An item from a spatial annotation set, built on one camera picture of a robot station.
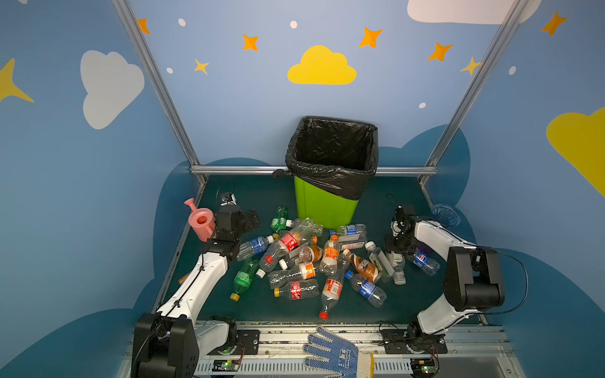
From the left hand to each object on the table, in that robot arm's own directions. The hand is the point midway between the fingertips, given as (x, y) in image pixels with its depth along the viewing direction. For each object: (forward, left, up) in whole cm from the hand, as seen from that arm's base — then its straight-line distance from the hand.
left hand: (246, 212), depth 84 cm
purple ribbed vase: (-1, -72, +2) cm, 72 cm away
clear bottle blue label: (+3, -41, -15) cm, 44 cm away
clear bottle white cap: (+1, -27, -14) cm, 30 cm away
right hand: (-5, -59, -15) cm, 61 cm away
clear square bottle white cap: (-10, -52, -19) cm, 56 cm away
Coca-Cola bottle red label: (-6, -17, -8) cm, 20 cm away
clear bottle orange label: (-16, -21, -14) cm, 30 cm away
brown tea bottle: (-13, -24, -6) cm, 28 cm away
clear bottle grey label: (-2, -40, -16) cm, 43 cm away
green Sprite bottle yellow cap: (-19, 0, -13) cm, 23 cm away
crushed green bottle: (+7, -10, -16) cm, 20 cm away
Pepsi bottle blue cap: (-23, -47, -18) cm, 56 cm away
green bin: (+4, -28, -1) cm, 29 cm away
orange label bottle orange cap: (-12, -31, -16) cm, 37 cm away
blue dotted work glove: (-42, -34, -18) cm, 57 cm away
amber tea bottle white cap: (-15, -45, -14) cm, 50 cm away
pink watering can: (+1, +19, -7) cm, 20 cm away
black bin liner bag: (+28, -36, +5) cm, 45 cm away
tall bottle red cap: (-22, -32, -13) cm, 41 cm away
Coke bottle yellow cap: (-23, -20, -14) cm, 33 cm away
